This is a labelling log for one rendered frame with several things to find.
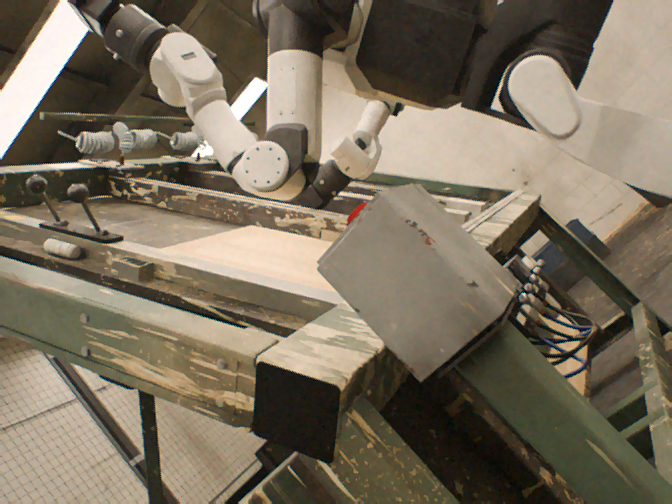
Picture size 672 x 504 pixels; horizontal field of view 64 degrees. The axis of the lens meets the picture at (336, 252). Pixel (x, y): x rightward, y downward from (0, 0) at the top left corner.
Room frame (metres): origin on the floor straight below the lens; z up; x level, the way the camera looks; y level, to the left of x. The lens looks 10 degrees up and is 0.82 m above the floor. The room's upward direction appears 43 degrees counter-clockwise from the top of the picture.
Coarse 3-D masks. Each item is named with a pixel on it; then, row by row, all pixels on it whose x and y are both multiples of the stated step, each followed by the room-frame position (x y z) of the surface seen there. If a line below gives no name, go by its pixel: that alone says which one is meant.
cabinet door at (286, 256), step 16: (208, 240) 1.21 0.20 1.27; (224, 240) 1.23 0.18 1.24; (240, 240) 1.26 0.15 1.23; (256, 240) 1.28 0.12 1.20; (272, 240) 1.30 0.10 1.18; (288, 240) 1.31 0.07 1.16; (304, 240) 1.32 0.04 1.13; (320, 240) 1.34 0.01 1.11; (192, 256) 1.08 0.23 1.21; (208, 256) 1.09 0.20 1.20; (224, 256) 1.12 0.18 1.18; (240, 256) 1.13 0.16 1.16; (256, 256) 1.15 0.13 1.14; (272, 256) 1.16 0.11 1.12; (288, 256) 1.18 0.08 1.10; (304, 256) 1.20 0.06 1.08; (320, 256) 1.21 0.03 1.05; (256, 272) 1.04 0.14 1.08; (272, 272) 1.05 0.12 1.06; (288, 272) 1.07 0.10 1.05; (304, 272) 1.09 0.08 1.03; (320, 288) 1.00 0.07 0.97
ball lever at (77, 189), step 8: (80, 184) 0.95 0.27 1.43; (72, 192) 0.94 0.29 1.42; (80, 192) 0.95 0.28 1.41; (88, 192) 0.96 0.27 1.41; (72, 200) 0.95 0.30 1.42; (80, 200) 0.95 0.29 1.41; (88, 208) 0.99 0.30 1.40; (88, 216) 1.00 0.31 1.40; (96, 224) 1.02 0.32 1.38; (96, 232) 1.03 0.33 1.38; (104, 232) 1.03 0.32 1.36
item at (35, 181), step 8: (32, 176) 0.98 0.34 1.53; (40, 176) 0.99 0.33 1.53; (32, 184) 0.97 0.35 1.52; (40, 184) 0.98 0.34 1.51; (32, 192) 0.98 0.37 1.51; (40, 192) 0.99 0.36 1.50; (48, 200) 1.02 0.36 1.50; (48, 208) 1.03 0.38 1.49; (56, 216) 1.05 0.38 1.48; (56, 224) 1.06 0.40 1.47; (64, 224) 1.06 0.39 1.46
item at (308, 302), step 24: (0, 216) 1.11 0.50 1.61; (24, 216) 1.13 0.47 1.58; (24, 240) 1.09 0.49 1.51; (72, 240) 1.04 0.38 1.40; (168, 264) 0.97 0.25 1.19; (192, 264) 0.96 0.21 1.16; (216, 264) 0.98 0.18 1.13; (216, 288) 0.95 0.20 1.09; (240, 288) 0.93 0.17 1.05; (264, 288) 0.91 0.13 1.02; (288, 288) 0.91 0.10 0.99; (312, 288) 0.93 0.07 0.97; (288, 312) 0.91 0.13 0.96; (312, 312) 0.89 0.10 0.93
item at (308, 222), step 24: (120, 144) 1.57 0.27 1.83; (120, 168) 1.54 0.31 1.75; (120, 192) 1.59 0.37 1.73; (144, 192) 1.56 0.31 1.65; (168, 192) 1.53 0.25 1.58; (192, 192) 1.50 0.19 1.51; (216, 192) 1.52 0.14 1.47; (216, 216) 1.50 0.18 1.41; (240, 216) 1.47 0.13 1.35; (264, 216) 1.44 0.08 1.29; (288, 216) 1.42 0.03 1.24; (312, 216) 1.39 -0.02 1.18; (336, 216) 1.39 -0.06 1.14
